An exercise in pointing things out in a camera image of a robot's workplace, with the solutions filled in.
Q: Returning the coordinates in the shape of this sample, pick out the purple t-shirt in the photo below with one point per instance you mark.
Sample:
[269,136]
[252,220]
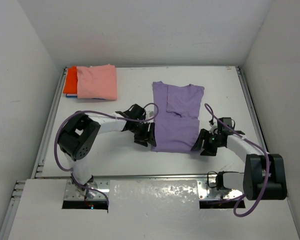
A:
[177,122]

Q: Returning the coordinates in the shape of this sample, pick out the white foam front cover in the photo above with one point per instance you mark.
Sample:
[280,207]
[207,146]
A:
[143,210]

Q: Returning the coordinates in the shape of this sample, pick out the aluminium left table rail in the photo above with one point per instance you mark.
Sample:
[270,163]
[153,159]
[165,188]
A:
[41,154]

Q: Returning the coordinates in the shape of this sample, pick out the aluminium table rail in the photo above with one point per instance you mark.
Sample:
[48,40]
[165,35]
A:
[251,107]
[41,154]
[150,177]

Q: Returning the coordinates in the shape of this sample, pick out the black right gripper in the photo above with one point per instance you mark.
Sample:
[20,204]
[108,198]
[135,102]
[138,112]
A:
[207,151]

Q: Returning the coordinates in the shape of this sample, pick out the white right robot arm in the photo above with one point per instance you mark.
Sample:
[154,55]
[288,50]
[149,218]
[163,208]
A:
[252,180]

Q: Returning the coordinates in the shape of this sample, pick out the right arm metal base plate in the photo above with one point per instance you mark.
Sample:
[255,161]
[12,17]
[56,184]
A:
[205,193]

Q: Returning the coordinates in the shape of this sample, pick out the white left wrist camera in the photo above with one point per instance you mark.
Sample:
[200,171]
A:
[150,114]

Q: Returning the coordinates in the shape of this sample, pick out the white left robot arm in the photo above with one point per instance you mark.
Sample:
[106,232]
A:
[76,136]

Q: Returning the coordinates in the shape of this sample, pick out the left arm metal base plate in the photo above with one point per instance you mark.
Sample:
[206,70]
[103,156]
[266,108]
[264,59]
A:
[96,191]

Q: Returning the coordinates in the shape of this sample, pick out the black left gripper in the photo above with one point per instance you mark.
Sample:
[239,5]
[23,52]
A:
[145,133]

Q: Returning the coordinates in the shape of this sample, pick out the aluminium right table rail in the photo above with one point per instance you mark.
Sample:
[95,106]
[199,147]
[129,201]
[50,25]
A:
[251,107]

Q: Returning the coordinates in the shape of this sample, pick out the folded pink t-shirt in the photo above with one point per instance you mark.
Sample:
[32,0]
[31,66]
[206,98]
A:
[97,82]

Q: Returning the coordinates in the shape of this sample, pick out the aluminium front table rail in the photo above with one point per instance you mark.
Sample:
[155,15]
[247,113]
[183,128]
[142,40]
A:
[150,177]

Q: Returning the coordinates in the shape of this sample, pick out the folded orange t-shirt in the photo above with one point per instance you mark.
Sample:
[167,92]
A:
[71,81]

